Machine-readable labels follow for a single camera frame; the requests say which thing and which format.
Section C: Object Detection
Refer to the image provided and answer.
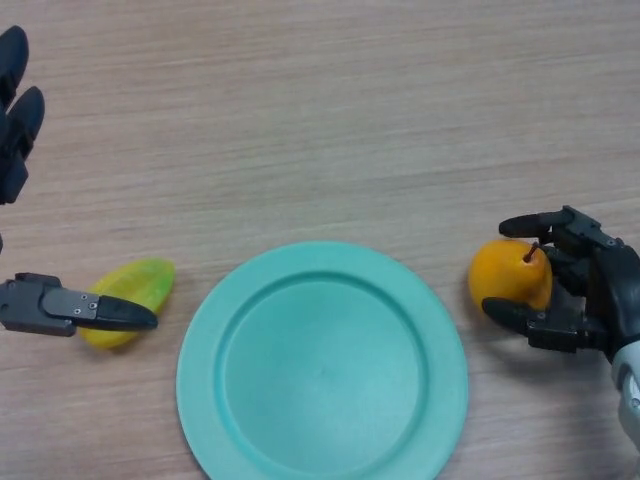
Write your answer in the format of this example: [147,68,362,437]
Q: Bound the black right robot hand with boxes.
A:
[481,204,640,366]

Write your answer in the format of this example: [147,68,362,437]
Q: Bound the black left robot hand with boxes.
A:
[0,25,159,338]

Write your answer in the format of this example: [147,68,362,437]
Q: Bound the yellow pear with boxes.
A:
[468,238,555,314]

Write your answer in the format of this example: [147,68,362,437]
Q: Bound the turquoise round plate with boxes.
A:
[175,241,470,480]

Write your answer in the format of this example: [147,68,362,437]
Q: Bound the yellow-green starfruit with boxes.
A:
[79,257,176,351]

